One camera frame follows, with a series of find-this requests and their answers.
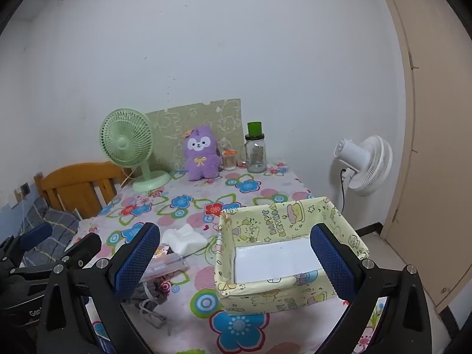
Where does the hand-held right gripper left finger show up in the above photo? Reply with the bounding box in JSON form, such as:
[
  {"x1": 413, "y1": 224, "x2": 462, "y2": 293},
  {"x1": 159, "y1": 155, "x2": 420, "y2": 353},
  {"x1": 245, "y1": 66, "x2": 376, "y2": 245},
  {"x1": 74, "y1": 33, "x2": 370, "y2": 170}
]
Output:
[{"x1": 39, "y1": 222, "x2": 162, "y2": 354}]

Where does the green desk fan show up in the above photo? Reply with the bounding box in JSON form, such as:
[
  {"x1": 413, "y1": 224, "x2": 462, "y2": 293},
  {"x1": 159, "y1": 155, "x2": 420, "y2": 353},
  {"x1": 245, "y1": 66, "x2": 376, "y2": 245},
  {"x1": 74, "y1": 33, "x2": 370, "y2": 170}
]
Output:
[{"x1": 99, "y1": 109, "x2": 172, "y2": 192}]

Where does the yellow cartoon storage box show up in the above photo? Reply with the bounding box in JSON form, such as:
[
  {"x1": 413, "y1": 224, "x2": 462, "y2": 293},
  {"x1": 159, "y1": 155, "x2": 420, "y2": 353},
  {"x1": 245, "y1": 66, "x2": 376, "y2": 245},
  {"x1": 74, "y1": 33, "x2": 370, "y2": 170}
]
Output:
[{"x1": 214, "y1": 196, "x2": 370, "y2": 316}]

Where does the cartoon printed plastic packet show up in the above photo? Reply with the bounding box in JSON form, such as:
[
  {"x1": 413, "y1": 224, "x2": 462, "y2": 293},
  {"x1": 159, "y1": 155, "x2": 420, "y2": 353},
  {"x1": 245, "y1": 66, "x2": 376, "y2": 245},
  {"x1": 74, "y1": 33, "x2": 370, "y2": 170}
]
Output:
[{"x1": 142, "y1": 245, "x2": 189, "y2": 279}]

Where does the grey drawstring pouch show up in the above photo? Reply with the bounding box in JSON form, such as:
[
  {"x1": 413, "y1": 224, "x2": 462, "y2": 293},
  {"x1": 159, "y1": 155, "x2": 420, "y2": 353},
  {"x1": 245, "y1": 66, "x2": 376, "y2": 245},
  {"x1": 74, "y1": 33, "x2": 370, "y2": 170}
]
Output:
[{"x1": 123, "y1": 276, "x2": 172, "y2": 329}]

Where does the white cloth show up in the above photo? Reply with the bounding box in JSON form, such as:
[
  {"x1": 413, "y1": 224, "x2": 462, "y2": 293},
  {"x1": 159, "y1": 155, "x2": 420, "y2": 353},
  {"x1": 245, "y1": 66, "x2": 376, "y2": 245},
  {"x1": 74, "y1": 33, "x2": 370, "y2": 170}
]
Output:
[{"x1": 161, "y1": 223, "x2": 209, "y2": 257}]

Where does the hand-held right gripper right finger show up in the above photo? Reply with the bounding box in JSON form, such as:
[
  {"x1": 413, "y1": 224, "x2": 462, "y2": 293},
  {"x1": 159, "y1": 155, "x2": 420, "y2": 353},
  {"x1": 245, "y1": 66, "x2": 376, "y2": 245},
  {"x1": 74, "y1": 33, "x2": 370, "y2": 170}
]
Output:
[{"x1": 310, "y1": 223, "x2": 432, "y2": 354}]

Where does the grey plaid pillow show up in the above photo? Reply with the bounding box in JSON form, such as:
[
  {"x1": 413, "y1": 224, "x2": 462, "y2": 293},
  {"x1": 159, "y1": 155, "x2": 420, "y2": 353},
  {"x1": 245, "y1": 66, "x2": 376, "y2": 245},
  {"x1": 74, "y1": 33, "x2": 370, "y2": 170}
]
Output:
[{"x1": 11, "y1": 195, "x2": 80, "y2": 266}]

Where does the floral tablecloth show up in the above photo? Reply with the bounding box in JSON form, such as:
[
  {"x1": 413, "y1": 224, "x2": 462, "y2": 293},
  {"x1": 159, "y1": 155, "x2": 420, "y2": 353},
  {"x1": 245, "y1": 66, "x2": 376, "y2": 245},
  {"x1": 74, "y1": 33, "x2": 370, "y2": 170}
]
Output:
[{"x1": 74, "y1": 162, "x2": 388, "y2": 354}]

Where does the beige wooden door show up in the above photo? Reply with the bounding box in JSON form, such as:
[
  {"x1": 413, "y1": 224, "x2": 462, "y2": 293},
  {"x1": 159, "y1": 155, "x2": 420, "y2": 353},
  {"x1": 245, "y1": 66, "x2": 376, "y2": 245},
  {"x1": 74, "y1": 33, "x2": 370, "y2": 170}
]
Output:
[{"x1": 372, "y1": 0, "x2": 472, "y2": 314}]

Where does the wooden headboard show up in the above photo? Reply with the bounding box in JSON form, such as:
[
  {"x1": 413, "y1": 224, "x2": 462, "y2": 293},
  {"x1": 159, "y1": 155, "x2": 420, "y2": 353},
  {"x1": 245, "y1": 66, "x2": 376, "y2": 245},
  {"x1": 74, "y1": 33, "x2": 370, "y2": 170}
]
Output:
[{"x1": 34, "y1": 161, "x2": 128, "y2": 220}]

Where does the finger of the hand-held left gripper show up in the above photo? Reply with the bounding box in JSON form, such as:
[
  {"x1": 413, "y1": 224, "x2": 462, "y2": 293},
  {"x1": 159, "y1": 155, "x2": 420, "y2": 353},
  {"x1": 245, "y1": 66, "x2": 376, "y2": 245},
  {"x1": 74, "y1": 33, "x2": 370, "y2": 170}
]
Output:
[
  {"x1": 15, "y1": 222, "x2": 53, "y2": 257},
  {"x1": 63, "y1": 232, "x2": 102, "y2": 271}
]

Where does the glass handled jar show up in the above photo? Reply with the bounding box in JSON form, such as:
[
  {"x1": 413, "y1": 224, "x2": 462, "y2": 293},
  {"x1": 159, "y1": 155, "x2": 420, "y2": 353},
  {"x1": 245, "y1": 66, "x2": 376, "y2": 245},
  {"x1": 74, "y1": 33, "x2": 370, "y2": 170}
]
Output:
[{"x1": 239, "y1": 133, "x2": 268, "y2": 173}]

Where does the cotton swab jar orange lid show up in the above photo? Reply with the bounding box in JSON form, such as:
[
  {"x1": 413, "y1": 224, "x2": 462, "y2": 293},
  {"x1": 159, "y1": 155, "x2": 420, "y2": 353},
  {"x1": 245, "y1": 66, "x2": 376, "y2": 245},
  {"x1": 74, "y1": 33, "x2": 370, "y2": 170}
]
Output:
[{"x1": 222, "y1": 148, "x2": 237, "y2": 171}]

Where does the black fan cable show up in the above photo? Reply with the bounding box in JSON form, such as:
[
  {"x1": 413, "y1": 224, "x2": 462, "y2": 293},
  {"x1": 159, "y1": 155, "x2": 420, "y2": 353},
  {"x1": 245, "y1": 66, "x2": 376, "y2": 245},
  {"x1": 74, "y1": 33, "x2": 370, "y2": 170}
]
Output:
[{"x1": 340, "y1": 170, "x2": 348, "y2": 214}]

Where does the white standing fan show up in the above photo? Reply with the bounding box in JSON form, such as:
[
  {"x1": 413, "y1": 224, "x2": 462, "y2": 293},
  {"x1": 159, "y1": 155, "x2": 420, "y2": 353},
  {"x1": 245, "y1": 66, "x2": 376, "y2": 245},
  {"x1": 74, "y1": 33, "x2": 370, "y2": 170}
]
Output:
[{"x1": 334, "y1": 135, "x2": 394, "y2": 197}]

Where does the green patterned board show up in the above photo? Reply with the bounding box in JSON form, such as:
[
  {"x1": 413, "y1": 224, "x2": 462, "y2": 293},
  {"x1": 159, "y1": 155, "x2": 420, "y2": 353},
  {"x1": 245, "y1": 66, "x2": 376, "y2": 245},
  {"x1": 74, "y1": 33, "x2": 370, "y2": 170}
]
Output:
[{"x1": 145, "y1": 98, "x2": 242, "y2": 172}]

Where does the purple plush toy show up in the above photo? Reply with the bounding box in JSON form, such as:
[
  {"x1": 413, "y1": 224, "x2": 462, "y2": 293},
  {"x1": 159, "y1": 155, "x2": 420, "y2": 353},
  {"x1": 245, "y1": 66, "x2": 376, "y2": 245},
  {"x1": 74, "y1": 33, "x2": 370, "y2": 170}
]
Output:
[{"x1": 183, "y1": 125, "x2": 223, "y2": 182}]

